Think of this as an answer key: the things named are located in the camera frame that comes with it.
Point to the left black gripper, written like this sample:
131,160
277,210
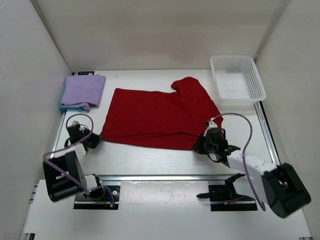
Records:
97,139

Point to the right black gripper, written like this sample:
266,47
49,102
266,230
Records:
198,147

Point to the teal t shirt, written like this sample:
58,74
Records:
71,108

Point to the red t shirt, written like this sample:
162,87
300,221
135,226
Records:
155,119

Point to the lilac t shirt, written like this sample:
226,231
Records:
83,90

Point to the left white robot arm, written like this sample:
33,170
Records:
64,176

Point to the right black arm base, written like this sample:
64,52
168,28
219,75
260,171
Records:
223,198

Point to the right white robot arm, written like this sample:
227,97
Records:
277,186

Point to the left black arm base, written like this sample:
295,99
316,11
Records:
100,199

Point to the dark label sticker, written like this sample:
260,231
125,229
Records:
85,73

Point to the white plastic basket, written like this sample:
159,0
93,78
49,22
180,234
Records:
237,81

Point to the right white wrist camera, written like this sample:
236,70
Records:
210,124

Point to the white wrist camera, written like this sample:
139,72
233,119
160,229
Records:
76,126
210,124

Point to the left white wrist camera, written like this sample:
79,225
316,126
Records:
76,126

